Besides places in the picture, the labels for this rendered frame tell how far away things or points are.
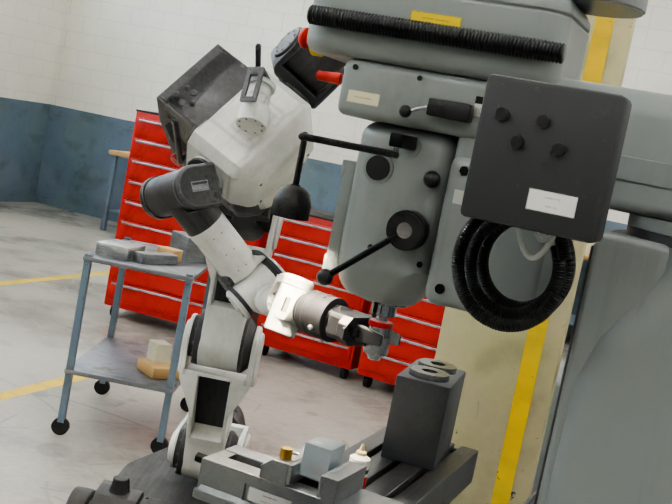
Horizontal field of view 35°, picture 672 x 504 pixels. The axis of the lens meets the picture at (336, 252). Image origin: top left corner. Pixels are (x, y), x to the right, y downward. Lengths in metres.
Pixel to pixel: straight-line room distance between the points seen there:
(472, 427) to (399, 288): 1.93
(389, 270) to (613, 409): 0.46
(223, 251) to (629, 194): 0.95
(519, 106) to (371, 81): 0.41
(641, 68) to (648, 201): 9.26
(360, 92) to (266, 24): 10.32
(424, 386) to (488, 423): 1.46
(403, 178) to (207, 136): 0.62
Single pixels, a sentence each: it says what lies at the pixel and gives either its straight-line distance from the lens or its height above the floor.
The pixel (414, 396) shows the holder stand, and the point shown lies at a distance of 2.35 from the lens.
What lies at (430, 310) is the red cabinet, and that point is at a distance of 6.69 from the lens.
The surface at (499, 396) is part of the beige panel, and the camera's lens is 3.77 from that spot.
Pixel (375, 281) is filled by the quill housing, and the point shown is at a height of 1.35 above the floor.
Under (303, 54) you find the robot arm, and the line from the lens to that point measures 2.47.
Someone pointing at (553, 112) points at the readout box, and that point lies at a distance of 1.56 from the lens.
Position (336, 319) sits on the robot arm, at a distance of 2.04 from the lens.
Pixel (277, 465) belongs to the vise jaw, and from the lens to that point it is 1.89.
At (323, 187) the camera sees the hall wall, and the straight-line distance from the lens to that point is 11.77.
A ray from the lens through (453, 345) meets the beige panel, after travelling 3.79.
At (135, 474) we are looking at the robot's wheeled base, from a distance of 3.08.
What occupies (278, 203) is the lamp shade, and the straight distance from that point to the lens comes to 1.99.
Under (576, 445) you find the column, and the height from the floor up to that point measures 1.19.
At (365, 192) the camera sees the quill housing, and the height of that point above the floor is 1.50.
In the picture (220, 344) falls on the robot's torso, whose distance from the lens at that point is 2.73.
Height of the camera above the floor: 1.61
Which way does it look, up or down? 7 degrees down
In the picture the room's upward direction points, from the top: 11 degrees clockwise
